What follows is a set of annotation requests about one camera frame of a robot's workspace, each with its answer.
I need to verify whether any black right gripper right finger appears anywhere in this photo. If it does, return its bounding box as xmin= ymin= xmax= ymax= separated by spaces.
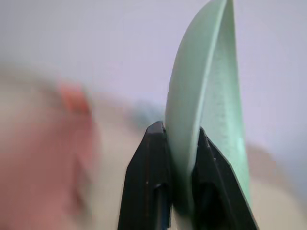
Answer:
xmin=191 ymin=126 xmax=260 ymax=230

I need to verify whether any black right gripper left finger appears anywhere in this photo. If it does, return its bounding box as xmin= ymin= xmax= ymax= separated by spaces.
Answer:
xmin=117 ymin=121 xmax=172 ymax=230

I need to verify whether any green plate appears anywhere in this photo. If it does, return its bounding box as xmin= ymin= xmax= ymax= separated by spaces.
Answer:
xmin=165 ymin=0 xmax=252 ymax=230

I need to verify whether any pink plate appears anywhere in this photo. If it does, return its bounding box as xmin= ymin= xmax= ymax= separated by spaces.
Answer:
xmin=0 ymin=80 xmax=96 ymax=230

